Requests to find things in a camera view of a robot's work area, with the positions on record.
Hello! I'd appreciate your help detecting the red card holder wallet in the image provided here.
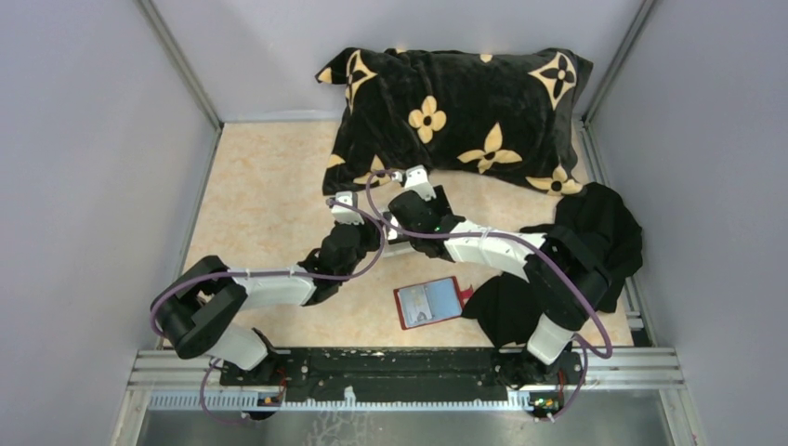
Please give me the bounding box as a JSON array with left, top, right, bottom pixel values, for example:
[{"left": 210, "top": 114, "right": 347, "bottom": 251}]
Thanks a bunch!
[{"left": 393, "top": 276, "right": 475, "bottom": 331}]

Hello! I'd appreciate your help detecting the white credit card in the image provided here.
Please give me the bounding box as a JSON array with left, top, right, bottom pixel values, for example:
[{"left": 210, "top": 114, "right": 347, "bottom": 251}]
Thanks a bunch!
[{"left": 397, "top": 285, "right": 434, "bottom": 327}]

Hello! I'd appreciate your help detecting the white plastic card box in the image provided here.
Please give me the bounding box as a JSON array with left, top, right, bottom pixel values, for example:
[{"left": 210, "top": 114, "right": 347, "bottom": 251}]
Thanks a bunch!
[{"left": 382, "top": 210, "right": 415, "bottom": 257}]

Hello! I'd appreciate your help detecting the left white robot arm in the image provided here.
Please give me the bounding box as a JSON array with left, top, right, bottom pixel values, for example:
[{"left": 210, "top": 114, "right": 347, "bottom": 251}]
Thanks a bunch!
[{"left": 151, "top": 220, "right": 386, "bottom": 385}]

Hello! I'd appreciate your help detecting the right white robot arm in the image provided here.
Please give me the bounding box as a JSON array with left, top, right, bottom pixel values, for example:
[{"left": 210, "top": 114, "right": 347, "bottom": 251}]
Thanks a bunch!
[{"left": 388, "top": 188, "right": 612, "bottom": 383}]

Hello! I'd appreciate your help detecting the black cloth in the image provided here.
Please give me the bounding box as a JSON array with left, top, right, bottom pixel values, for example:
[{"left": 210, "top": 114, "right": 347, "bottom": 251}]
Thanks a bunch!
[{"left": 462, "top": 182, "right": 643, "bottom": 348}]

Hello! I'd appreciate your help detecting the black pillow with yellow flowers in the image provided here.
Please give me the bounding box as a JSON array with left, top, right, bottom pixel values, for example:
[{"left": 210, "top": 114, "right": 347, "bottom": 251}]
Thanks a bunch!
[{"left": 316, "top": 47, "right": 594, "bottom": 196}]

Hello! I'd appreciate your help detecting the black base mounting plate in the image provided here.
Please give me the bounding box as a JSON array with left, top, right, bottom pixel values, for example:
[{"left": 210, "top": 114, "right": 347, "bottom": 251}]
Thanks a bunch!
[{"left": 219, "top": 348, "right": 583, "bottom": 403}]

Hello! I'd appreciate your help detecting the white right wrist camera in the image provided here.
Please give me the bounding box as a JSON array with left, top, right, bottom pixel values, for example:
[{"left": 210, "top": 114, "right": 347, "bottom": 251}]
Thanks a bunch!
[{"left": 391, "top": 164, "right": 437, "bottom": 202}]

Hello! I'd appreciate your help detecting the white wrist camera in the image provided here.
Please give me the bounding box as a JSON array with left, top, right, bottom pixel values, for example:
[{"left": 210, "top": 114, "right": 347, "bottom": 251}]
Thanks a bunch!
[
  {"left": 326, "top": 191, "right": 363, "bottom": 226},
  {"left": 391, "top": 164, "right": 437, "bottom": 202}
]

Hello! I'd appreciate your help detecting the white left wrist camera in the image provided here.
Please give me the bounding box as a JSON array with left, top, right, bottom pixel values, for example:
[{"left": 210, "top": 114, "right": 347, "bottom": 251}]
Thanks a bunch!
[{"left": 326, "top": 191, "right": 363, "bottom": 226}]

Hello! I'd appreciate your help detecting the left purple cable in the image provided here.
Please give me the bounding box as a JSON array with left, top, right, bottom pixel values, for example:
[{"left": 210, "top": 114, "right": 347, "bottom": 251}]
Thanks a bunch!
[{"left": 149, "top": 196, "right": 387, "bottom": 426}]

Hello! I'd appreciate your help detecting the purple cable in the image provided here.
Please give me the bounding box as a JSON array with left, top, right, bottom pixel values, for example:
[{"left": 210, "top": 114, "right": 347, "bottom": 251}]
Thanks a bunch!
[
  {"left": 364, "top": 169, "right": 615, "bottom": 423},
  {"left": 149, "top": 196, "right": 387, "bottom": 426}
]

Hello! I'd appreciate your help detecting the white slotted cable duct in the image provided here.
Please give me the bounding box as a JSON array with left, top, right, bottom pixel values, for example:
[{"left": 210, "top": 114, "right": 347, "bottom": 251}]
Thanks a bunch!
[{"left": 148, "top": 390, "right": 533, "bottom": 412}]

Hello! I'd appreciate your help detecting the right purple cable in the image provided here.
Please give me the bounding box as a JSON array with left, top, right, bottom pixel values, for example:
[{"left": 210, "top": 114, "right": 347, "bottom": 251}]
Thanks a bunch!
[{"left": 364, "top": 169, "right": 615, "bottom": 423}]

